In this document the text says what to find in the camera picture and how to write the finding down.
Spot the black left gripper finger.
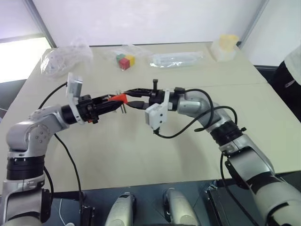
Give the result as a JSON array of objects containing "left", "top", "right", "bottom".
[
  {"left": 96, "top": 100, "right": 123, "bottom": 116},
  {"left": 92, "top": 93, "right": 111, "bottom": 105}
]

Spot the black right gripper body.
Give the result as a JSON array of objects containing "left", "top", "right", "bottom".
[{"left": 147, "top": 79, "right": 166, "bottom": 111}]

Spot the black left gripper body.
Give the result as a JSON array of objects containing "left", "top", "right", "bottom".
[{"left": 77, "top": 94, "right": 101, "bottom": 125}]

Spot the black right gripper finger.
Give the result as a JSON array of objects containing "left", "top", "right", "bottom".
[
  {"left": 127, "top": 100, "right": 151, "bottom": 111},
  {"left": 124, "top": 87, "right": 154, "bottom": 97}
]

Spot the red hex key holder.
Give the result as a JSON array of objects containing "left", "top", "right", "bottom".
[{"left": 109, "top": 93, "right": 130, "bottom": 105}]

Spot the clear crumpled plastic bag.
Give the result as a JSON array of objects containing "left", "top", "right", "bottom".
[{"left": 103, "top": 43, "right": 151, "bottom": 72}]

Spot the clear flat plastic package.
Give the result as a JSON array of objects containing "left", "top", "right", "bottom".
[{"left": 147, "top": 52, "right": 206, "bottom": 69}]

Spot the plastic bag of white parts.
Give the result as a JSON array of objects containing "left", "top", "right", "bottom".
[{"left": 39, "top": 35, "right": 94, "bottom": 81}]

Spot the white box with yellow top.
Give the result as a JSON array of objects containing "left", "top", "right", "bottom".
[{"left": 210, "top": 33, "right": 241, "bottom": 63}]

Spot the silver rounded robot leg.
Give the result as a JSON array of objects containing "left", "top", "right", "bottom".
[
  {"left": 163, "top": 187, "right": 201, "bottom": 226},
  {"left": 104, "top": 191, "right": 137, "bottom": 226}
]

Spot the black case with metal latch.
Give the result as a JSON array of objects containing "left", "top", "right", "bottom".
[{"left": 204, "top": 180, "right": 261, "bottom": 226}]

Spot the person in black and white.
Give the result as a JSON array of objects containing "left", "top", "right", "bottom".
[{"left": 272, "top": 45, "right": 301, "bottom": 123}]

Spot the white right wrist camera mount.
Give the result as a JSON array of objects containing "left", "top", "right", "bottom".
[{"left": 144, "top": 89, "right": 171, "bottom": 130}]

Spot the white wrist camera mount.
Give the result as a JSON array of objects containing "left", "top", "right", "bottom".
[
  {"left": 66, "top": 72, "right": 87, "bottom": 125},
  {"left": 144, "top": 89, "right": 171, "bottom": 130}
]

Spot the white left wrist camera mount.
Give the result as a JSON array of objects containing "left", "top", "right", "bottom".
[{"left": 66, "top": 72, "right": 87, "bottom": 125}]

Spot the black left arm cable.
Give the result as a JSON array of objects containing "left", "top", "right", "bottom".
[{"left": 37, "top": 81, "right": 83, "bottom": 212}]

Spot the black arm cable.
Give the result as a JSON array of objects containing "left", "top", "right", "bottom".
[
  {"left": 152, "top": 87, "right": 261, "bottom": 226},
  {"left": 37, "top": 81, "right": 83, "bottom": 212}
]

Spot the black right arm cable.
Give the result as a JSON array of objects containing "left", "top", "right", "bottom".
[{"left": 152, "top": 87, "right": 261, "bottom": 226}]

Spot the grey metal frame post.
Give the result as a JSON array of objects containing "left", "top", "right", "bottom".
[
  {"left": 23, "top": 0, "right": 57, "bottom": 48},
  {"left": 239, "top": 0, "right": 270, "bottom": 49}
]

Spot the black bracket under table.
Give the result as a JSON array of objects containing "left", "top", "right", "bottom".
[{"left": 79, "top": 204, "right": 96, "bottom": 226}]

